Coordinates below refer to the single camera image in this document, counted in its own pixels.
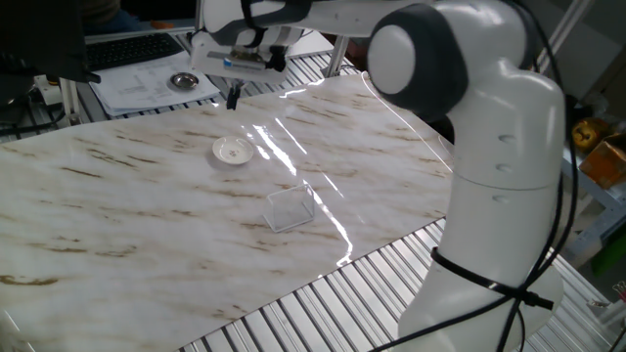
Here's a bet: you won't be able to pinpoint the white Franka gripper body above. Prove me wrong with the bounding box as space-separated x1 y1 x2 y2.
189 30 290 85

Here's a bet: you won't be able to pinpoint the small white floral plate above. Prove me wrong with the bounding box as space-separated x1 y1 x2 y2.
211 135 255 166

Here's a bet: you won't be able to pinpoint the clear acrylic goal stand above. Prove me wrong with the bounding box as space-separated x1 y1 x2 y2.
262 183 317 234

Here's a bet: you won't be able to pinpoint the small round metal dish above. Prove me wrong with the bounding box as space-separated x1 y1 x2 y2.
169 71 201 91

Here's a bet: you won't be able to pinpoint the aluminium profile crossbar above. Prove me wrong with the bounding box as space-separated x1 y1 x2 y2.
83 20 198 46

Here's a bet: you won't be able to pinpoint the stack of white papers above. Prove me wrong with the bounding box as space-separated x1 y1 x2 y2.
89 50 222 118

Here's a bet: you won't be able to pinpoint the black computer keyboard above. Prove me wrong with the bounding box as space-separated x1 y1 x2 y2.
85 32 186 72

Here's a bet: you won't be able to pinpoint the marble pattern table mat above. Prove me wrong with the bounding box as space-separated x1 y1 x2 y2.
0 71 456 352

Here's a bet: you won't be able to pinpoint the small white plastic box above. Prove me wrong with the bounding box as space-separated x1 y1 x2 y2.
32 74 64 108

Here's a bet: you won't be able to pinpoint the black computer monitor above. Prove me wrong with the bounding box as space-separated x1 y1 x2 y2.
0 0 103 85

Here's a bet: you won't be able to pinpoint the yellow round toy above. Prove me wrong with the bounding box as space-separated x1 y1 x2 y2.
570 116 612 153

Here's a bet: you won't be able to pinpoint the orange cardboard box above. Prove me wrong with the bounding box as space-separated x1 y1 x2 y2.
579 133 626 191

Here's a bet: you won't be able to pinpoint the green plastic item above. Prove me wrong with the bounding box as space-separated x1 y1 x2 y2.
590 233 626 276

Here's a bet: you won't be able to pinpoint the silver wrist camera blue caps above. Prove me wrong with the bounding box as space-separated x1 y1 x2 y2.
207 50 276 73

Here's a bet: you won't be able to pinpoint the black cable tie strap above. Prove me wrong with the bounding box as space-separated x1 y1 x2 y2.
429 246 557 312

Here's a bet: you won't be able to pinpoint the slanted aluminium frame strut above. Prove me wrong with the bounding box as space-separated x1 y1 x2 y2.
535 0 596 75

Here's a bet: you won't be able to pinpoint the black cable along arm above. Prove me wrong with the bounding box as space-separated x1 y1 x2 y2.
366 0 581 352

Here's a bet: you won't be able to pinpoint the grey metal shelf frame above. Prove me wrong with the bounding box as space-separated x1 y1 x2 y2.
561 146 626 268

